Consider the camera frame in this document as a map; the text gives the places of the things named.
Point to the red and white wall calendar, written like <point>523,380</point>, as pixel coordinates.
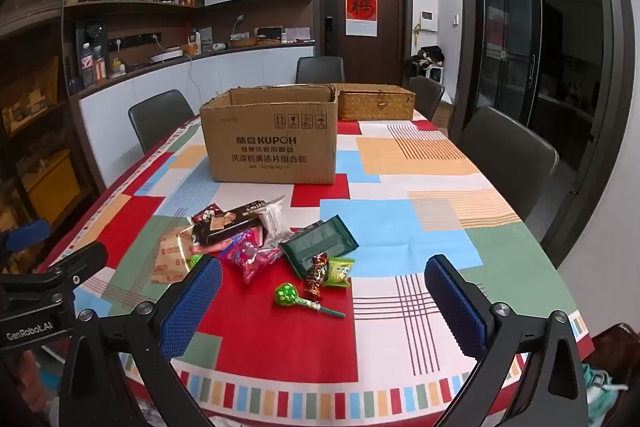
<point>362,7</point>

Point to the dark brown door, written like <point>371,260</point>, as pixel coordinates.
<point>392,37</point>

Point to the black glass door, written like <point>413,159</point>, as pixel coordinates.
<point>507,32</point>

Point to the yellow-green snack packet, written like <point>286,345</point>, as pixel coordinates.
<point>338,272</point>

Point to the woven wicker basket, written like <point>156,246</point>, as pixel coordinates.
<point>375,104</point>

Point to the clear water bottle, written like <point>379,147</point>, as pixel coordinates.
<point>99,66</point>
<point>87,66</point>

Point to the white stool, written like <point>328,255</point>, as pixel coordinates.
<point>435,74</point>

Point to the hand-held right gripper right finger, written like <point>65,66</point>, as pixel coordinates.
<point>457,307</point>

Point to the small green candy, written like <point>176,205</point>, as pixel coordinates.
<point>195,261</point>

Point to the brown and white snack bar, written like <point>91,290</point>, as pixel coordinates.
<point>272,217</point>

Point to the brown wrapped candy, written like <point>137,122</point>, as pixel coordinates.
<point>315,277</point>

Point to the white intercom panel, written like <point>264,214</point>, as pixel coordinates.
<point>426,20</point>

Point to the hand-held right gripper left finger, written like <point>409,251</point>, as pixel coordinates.
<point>195,302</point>

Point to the colourful checked tablecloth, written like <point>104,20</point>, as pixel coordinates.
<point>400,227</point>

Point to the pink candy bag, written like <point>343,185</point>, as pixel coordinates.
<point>247,257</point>

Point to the grey desk lamp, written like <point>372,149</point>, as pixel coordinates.
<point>238,26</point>

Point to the brown cardboard box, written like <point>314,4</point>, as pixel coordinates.
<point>270,147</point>

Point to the black tablet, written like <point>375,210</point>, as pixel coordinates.
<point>270,33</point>

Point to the green lollipop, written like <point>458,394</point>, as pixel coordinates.
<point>286,294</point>

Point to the white tray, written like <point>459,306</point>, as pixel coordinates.
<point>166,55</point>

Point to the clear orange snack packet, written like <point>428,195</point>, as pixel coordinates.
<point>170,257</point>

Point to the small red snack packet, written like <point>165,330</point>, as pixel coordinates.
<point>206,213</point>

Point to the dark bag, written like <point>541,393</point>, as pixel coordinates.
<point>429,56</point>

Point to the black biscuit packet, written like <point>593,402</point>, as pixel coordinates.
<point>232,223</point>

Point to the dark grey dining chair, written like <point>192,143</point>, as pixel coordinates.
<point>505,157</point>
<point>160,117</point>
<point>320,69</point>
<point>425,97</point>

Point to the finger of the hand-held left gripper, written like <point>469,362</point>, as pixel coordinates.
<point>80,263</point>
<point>27,234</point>

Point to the dark green wafer packet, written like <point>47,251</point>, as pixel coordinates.
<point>315,244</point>

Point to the teal sneaker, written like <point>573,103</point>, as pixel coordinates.
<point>602,389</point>

